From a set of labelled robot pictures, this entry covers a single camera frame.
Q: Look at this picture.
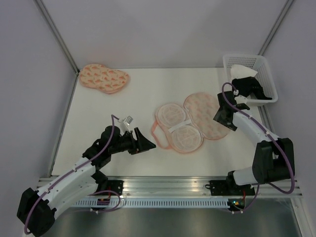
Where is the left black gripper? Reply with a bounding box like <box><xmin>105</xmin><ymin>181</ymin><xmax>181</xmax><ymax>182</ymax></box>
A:
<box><xmin>109</xmin><ymin>127</ymin><xmax>156</xmax><ymax>155</ymax></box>

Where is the black bra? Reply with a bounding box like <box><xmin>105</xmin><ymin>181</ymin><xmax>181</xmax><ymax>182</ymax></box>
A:
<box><xmin>232</xmin><ymin>77</ymin><xmax>272</xmax><ymax>100</ymax></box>

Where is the floral mesh laundry bag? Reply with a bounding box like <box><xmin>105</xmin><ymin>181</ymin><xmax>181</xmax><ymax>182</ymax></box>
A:
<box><xmin>151</xmin><ymin>92</ymin><xmax>230</xmax><ymax>154</ymax></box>

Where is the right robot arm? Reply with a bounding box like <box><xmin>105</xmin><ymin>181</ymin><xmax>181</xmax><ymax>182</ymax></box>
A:
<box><xmin>214</xmin><ymin>91</ymin><xmax>295</xmax><ymax>195</ymax></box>

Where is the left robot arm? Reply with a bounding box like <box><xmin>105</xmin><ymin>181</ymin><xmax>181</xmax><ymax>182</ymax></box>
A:
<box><xmin>17</xmin><ymin>125</ymin><xmax>156</xmax><ymax>237</ymax></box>

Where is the white bra in basket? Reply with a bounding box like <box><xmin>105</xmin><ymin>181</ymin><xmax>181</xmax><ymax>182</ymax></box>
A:
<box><xmin>231</xmin><ymin>64</ymin><xmax>258</xmax><ymax>79</ymax></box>

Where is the white perforated plastic basket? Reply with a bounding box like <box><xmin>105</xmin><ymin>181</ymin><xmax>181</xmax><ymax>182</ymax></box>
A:
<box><xmin>223</xmin><ymin>54</ymin><xmax>278</xmax><ymax>106</ymax></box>

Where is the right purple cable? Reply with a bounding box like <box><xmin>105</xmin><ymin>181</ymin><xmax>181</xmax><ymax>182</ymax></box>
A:
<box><xmin>221</xmin><ymin>82</ymin><xmax>296</xmax><ymax>194</ymax></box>

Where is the purple cable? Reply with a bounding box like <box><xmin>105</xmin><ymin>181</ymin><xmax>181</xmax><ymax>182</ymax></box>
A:
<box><xmin>24</xmin><ymin>115</ymin><xmax>124</xmax><ymax>234</ymax></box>
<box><xmin>221</xmin><ymin>82</ymin><xmax>296</xmax><ymax>194</ymax></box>

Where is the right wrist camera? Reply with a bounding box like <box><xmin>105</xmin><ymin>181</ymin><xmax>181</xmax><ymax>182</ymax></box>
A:
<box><xmin>233</xmin><ymin>90</ymin><xmax>248</xmax><ymax>104</ymax></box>

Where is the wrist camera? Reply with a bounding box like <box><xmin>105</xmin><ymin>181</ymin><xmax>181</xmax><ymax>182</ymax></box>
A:
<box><xmin>119</xmin><ymin>116</ymin><xmax>133</xmax><ymax>133</ymax></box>
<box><xmin>233</xmin><ymin>90</ymin><xmax>248</xmax><ymax>104</ymax></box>

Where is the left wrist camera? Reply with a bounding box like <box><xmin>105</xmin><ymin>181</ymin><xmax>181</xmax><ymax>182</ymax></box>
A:
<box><xmin>119</xmin><ymin>116</ymin><xmax>133</xmax><ymax>133</ymax></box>

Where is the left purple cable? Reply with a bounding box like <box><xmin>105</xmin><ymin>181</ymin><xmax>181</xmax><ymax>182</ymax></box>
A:
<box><xmin>24</xmin><ymin>115</ymin><xmax>124</xmax><ymax>234</ymax></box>

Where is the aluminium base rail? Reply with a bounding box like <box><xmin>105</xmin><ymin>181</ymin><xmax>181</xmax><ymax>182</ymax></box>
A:
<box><xmin>37</xmin><ymin>175</ymin><xmax>303</xmax><ymax>198</ymax></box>

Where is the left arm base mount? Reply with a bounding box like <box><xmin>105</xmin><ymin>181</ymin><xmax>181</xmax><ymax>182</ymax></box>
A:
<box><xmin>96</xmin><ymin>180</ymin><xmax>123</xmax><ymax>205</ymax></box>

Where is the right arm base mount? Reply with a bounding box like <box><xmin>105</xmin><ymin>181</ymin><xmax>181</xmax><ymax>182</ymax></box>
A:
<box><xmin>204</xmin><ymin>180</ymin><xmax>255</xmax><ymax>197</ymax></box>

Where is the white slotted cable duct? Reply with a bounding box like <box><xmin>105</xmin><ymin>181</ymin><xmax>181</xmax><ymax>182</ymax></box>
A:
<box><xmin>72</xmin><ymin>197</ymin><xmax>229</xmax><ymax>208</ymax></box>

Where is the right aluminium frame post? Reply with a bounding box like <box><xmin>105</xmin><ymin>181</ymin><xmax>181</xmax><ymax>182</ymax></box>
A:
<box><xmin>258</xmin><ymin>0</ymin><xmax>296</xmax><ymax>56</ymax></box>

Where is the aluminium frame post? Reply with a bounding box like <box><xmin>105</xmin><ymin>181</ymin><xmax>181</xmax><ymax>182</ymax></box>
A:
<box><xmin>258</xmin><ymin>0</ymin><xmax>296</xmax><ymax>56</ymax></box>
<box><xmin>33</xmin><ymin>0</ymin><xmax>79</xmax><ymax>75</ymax></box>

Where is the left aluminium frame post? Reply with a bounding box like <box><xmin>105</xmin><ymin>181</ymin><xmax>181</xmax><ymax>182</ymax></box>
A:
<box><xmin>33</xmin><ymin>0</ymin><xmax>79</xmax><ymax>75</ymax></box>

